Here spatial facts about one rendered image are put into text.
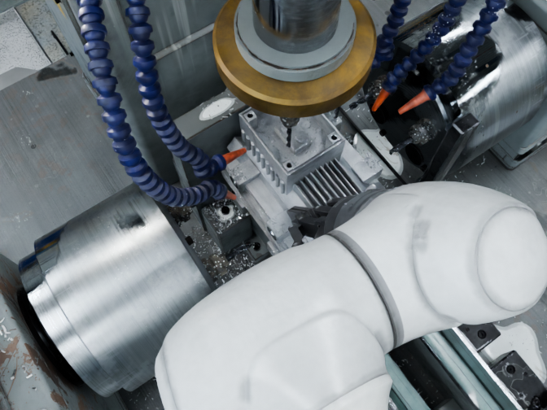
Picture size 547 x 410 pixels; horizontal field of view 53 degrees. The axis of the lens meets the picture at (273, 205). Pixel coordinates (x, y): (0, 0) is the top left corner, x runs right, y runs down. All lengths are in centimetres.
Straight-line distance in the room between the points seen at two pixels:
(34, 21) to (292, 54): 148
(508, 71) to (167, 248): 55
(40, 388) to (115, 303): 12
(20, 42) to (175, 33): 123
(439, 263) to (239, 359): 14
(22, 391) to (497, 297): 53
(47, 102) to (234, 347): 101
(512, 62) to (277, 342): 65
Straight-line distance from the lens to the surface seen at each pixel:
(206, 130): 79
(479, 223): 38
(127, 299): 71
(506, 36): 92
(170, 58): 84
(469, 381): 95
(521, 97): 93
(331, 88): 59
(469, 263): 38
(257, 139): 78
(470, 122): 71
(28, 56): 197
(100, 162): 120
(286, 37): 57
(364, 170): 84
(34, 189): 122
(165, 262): 70
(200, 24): 84
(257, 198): 82
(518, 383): 104
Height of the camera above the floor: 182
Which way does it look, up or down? 67 degrees down
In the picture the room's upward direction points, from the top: straight up
